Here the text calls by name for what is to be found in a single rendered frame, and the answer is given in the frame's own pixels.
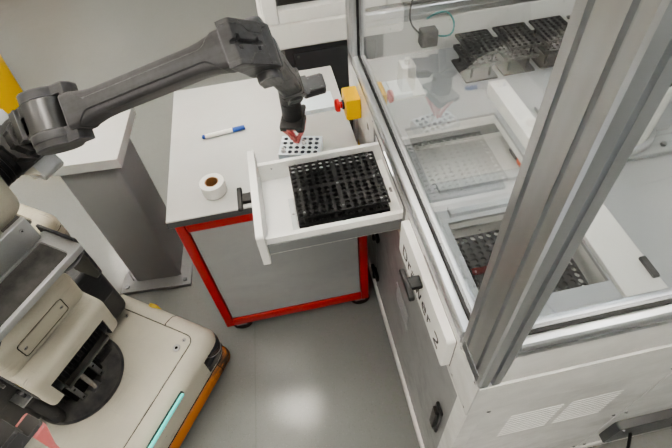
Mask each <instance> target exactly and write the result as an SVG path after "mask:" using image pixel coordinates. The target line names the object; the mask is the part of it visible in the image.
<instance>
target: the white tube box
mask: <svg viewBox="0 0 672 448"><path fill-rule="evenodd" d="M302 139H305V140H306V144H305V145H303V144H302ZM281 148H285V153H282V152H281ZM322 151H323V138H322V136H302V138H301V140H300V144H298V145H297V144H296V143H294V142H293V141H292V140H291V139H290V138H289V137H288V136H282V139H281V144H280V148H279V153H278V157H279V159H284V158H290V157H296V156H301V155H307V154H312V153H318V152H322Z"/></svg>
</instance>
